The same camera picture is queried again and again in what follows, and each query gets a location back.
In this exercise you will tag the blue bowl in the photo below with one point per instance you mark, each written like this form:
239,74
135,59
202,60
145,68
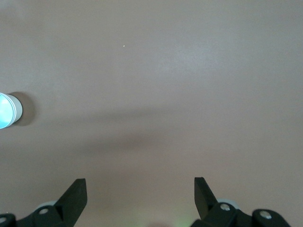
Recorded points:
4,111

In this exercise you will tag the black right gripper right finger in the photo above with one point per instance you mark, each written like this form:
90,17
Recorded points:
213,215

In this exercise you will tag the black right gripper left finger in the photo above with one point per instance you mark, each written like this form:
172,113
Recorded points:
68,208

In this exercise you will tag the white bowl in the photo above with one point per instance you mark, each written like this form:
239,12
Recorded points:
18,111

